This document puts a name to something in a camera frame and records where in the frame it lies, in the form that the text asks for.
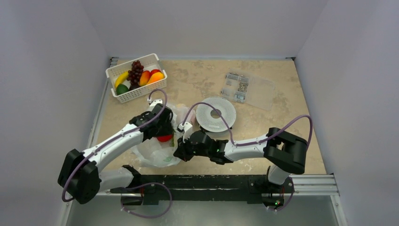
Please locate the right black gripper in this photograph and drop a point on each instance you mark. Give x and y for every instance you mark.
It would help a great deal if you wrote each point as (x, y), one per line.
(183, 148)

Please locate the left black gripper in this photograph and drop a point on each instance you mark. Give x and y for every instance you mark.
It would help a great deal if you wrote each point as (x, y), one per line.
(166, 130)

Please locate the fake red fruit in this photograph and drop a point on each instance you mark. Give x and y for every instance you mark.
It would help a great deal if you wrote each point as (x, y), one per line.
(165, 138)

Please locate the white plastic bag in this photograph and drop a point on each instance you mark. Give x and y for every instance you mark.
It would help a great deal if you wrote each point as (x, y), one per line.
(154, 153)

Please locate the fake orange fruit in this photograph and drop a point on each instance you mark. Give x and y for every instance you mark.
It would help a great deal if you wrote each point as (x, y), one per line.
(155, 77)

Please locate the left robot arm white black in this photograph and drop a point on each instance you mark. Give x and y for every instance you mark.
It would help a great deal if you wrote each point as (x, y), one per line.
(83, 174)

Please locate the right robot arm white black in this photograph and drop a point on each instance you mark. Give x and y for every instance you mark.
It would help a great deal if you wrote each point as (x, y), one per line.
(286, 151)

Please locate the fake orange mango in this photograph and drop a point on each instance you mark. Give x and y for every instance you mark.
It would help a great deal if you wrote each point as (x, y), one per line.
(144, 78)

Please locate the fake red peach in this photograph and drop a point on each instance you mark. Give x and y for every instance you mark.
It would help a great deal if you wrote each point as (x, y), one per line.
(154, 71)

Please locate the fake green avocado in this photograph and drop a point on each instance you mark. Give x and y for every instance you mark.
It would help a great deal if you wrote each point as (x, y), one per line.
(121, 89)

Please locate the fake purple grapes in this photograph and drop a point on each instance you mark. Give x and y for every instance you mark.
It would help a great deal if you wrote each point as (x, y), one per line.
(135, 72)

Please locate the fake yellow banana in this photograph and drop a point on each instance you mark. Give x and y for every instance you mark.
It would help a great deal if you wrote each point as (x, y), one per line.
(121, 79)

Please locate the white filament spool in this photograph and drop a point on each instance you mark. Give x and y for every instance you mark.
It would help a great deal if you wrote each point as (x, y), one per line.
(213, 115)

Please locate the white plastic basket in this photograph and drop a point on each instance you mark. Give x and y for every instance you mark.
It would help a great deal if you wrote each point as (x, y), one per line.
(149, 62)

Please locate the clear plastic screw box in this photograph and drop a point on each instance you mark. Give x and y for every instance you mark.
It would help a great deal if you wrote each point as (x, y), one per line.
(245, 87)

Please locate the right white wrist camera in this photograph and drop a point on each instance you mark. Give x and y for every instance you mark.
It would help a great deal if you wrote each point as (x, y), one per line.
(186, 129)

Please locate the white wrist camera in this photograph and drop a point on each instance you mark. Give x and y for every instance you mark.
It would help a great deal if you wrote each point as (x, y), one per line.
(186, 129)
(153, 103)

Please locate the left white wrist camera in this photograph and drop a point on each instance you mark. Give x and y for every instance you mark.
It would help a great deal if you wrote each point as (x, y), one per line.
(153, 103)

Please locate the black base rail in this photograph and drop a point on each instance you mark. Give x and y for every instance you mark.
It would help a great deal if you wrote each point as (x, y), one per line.
(252, 189)

